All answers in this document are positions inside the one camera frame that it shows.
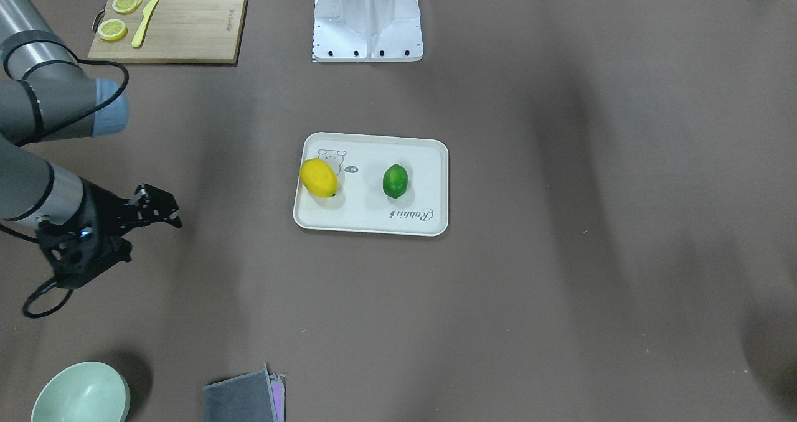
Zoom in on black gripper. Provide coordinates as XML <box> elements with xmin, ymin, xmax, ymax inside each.
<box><xmin>80</xmin><ymin>180</ymin><xmax>183</xmax><ymax>240</ymax></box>

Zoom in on green lime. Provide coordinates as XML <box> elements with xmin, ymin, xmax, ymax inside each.
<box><xmin>382</xmin><ymin>164</ymin><xmax>409</xmax><ymax>200</ymax></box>

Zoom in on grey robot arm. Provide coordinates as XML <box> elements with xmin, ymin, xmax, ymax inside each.
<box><xmin>2</xmin><ymin>0</ymin><xmax>182</xmax><ymax>244</ymax></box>

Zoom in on white rectangular tray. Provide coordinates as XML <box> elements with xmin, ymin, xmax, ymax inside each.
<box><xmin>293</xmin><ymin>132</ymin><xmax>450</xmax><ymax>236</ymax></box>

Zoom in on yellow plastic knife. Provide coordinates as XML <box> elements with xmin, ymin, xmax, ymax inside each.
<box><xmin>131</xmin><ymin>0</ymin><xmax>160</xmax><ymax>49</ymax></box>

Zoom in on yellow lemon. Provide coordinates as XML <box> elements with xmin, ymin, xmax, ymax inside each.
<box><xmin>299</xmin><ymin>158</ymin><xmax>339</xmax><ymax>198</ymax></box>

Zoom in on bamboo cutting board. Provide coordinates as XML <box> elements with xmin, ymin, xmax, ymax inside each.
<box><xmin>87</xmin><ymin>0</ymin><xmax>248</xmax><ymax>65</ymax></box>

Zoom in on pale green bowl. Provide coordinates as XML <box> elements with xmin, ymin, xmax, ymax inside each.
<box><xmin>29</xmin><ymin>362</ymin><xmax>131</xmax><ymax>421</ymax></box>

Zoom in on stacked lemon slices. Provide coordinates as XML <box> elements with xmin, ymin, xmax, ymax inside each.
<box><xmin>111</xmin><ymin>0</ymin><xmax>143</xmax><ymax>16</ymax></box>

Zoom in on grey folded cloth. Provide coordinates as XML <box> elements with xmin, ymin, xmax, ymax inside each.
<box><xmin>203</xmin><ymin>367</ymin><xmax>283</xmax><ymax>421</ymax></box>

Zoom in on purple cloth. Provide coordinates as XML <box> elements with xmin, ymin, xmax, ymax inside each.
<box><xmin>268</xmin><ymin>374</ymin><xmax>286</xmax><ymax>422</ymax></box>

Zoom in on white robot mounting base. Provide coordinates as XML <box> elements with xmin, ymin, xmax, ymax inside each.
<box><xmin>311</xmin><ymin>0</ymin><xmax>424</xmax><ymax>63</ymax></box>

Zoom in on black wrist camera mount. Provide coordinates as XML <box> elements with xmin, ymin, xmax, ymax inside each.
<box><xmin>36</xmin><ymin>221</ymin><xmax>132</xmax><ymax>291</ymax></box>

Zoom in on black cable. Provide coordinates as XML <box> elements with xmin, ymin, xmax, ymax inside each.
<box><xmin>0</xmin><ymin>58</ymin><xmax>130</xmax><ymax>319</ymax></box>

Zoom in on lemon slice near handle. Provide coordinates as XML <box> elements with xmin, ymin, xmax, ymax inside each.
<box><xmin>96</xmin><ymin>19</ymin><xmax>128</xmax><ymax>42</ymax></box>

